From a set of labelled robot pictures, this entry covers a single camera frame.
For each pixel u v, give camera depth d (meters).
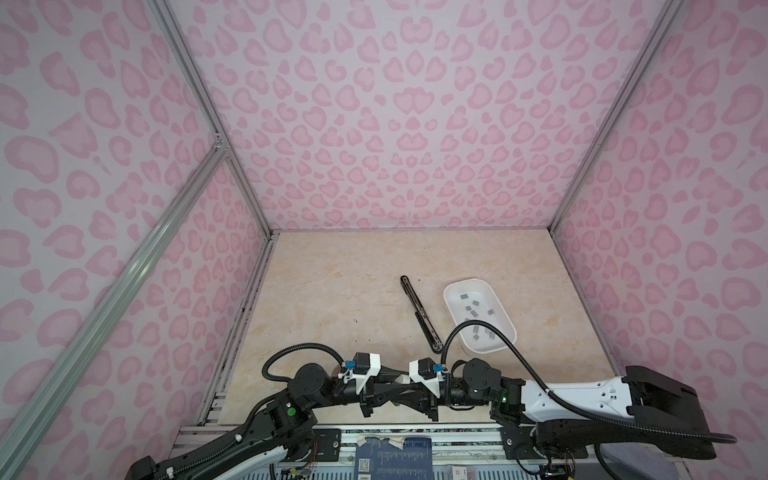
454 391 0.61
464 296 1.01
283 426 0.56
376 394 0.57
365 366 0.54
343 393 0.58
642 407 0.47
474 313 0.96
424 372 0.55
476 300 1.00
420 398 0.60
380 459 0.70
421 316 0.95
